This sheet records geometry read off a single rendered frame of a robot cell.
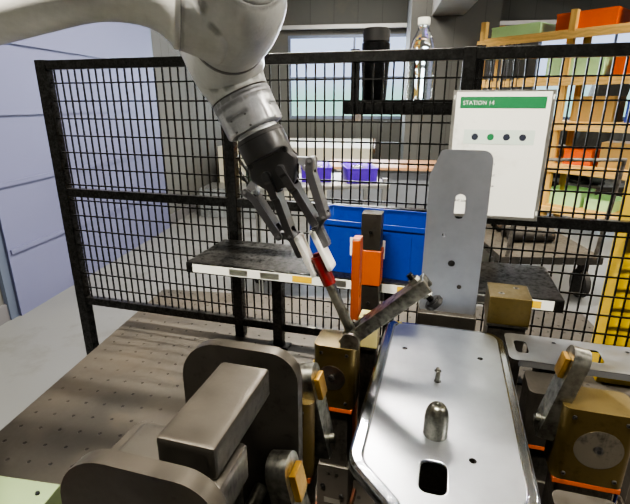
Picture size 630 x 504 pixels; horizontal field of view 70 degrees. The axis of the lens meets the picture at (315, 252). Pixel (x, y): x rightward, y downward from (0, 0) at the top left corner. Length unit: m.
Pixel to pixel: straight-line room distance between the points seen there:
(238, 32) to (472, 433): 0.57
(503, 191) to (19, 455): 1.26
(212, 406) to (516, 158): 0.98
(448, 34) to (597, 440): 6.79
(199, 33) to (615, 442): 0.71
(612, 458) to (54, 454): 1.05
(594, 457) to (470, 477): 0.20
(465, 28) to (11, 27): 6.90
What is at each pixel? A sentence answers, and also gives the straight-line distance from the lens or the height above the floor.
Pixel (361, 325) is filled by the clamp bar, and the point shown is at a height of 1.09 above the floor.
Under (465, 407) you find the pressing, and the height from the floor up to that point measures 1.00.
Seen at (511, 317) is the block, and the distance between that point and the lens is 0.99.
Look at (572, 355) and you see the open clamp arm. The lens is 0.69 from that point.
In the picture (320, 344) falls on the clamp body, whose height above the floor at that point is 1.05.
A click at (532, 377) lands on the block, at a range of 0.88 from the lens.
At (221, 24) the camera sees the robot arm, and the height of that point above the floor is 1.50.
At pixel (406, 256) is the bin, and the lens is 1.06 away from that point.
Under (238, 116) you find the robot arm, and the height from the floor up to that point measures 1.41.
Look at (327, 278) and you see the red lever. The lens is 0.71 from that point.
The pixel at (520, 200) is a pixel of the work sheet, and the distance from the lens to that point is 1.23.
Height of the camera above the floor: 1.42
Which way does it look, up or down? 18 degrees down
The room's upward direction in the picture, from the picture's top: straight up
